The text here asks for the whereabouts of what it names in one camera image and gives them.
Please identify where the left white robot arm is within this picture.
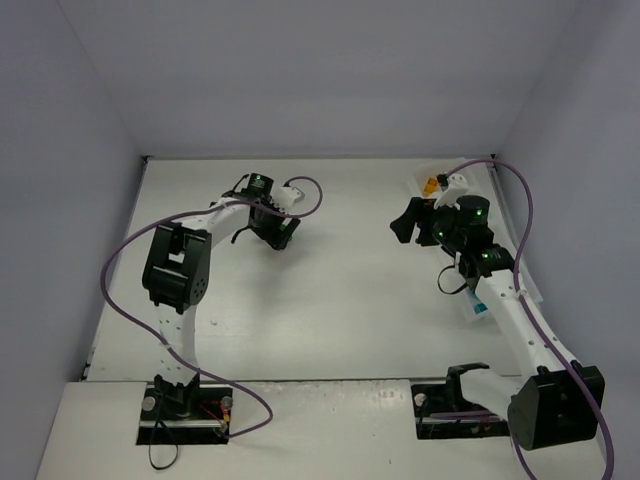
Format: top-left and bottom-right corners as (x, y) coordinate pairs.
(142, 173), (303, 406)

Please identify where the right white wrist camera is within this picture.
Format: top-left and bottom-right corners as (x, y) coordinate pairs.
(434, 173), (469, 209)

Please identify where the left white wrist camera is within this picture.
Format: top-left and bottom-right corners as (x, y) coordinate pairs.
(272, 185), (305, 211)

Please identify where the clear plastic compartment tray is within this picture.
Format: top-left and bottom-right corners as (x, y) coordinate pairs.
(408, 161), (518, 322)

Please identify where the yellow orange flower lego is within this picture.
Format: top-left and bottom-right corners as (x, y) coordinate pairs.
(422, 177), (440, 197)

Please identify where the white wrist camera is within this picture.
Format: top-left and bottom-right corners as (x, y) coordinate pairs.
(272, 185), (305, 211)
(434, 173), (469, 209)

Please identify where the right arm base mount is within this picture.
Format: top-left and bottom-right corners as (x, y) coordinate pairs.
(410, 363), (510, 440)

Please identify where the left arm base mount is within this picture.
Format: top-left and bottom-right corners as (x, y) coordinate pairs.
(136, 378), (234, 446)

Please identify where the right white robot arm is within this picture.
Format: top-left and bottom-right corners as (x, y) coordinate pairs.
(390, 195), (605, 451)

